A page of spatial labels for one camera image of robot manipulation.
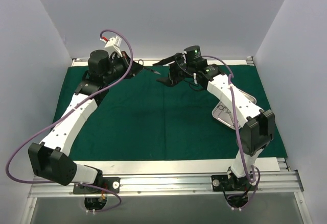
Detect steel surgical scissors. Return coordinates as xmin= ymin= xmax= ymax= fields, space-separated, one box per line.
xmin=137 ymin=59 xmax=161 ymax=75

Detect green surgical cloth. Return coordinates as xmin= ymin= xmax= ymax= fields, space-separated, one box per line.
xmin=52 ymin=64 xmax=289 ymax=161

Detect steel instrument tray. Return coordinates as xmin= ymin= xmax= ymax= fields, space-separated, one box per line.
xmin=211 ymin=91 xmax=258 ymax=129

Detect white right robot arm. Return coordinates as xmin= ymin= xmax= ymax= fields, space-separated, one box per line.
xmin=156 ymin=53 xmax=275 ymax=190

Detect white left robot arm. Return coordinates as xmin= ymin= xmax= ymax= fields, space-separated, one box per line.
xmin=28 ymin=50 xmax=143 ymax=193

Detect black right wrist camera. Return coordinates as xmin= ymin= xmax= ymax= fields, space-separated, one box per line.
xmin=183 ymin=45 xmax=207 ymax=69

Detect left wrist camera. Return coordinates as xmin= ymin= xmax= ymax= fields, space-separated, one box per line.
xmin=100 ymin=35 xmax=122 ymax=56

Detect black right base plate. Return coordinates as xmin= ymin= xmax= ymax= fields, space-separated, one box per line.
xmin=211 ymin=175 xmax=255 ymax=192

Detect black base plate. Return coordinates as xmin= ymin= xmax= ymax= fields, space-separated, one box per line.
xmin=211 ymin=175 xmax=255 ymax=192
xmin=73 ymin=177 xmax=121 ymax=195

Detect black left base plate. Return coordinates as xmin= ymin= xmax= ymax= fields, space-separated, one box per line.
xmin=73 ymin=177 xmax=121 ymax=195

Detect aluminium front rail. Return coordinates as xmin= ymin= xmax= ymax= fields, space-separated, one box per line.
xmin=28 ymin=171 xmax=303 ymax=198

